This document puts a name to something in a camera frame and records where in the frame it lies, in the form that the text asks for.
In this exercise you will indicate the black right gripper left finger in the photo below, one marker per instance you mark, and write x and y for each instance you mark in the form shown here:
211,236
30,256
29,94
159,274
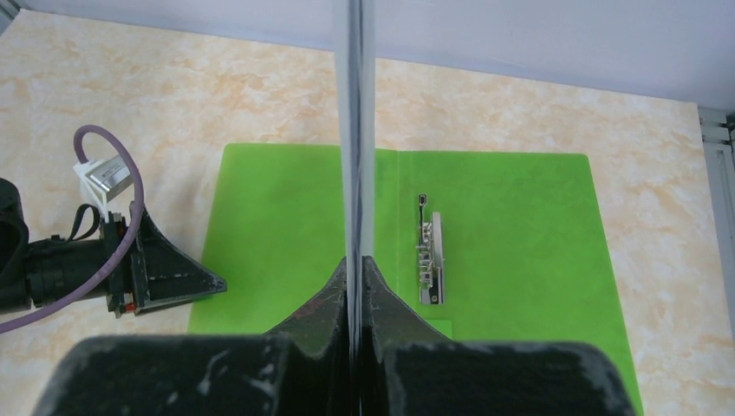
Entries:
299,367

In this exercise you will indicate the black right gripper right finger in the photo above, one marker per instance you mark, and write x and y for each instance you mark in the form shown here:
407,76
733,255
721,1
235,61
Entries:
410,368

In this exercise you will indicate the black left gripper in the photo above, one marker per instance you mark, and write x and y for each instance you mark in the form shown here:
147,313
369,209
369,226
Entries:
153,275

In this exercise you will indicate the chrome folder clip mechanism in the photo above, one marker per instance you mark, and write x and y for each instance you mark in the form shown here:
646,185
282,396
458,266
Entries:
431,260

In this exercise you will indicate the green plastic clip folder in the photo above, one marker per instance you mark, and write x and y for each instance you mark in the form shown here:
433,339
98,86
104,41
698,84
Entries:
526,258

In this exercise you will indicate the white printed paper sheet front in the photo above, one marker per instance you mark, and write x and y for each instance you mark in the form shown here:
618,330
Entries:
354,29

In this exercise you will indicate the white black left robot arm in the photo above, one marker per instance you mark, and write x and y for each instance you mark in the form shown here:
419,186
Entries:
13,231

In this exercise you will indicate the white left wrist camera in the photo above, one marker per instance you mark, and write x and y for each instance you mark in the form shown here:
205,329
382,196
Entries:
101,181

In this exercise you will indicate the aluminium corner post right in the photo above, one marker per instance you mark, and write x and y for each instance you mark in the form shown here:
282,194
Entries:
717,131

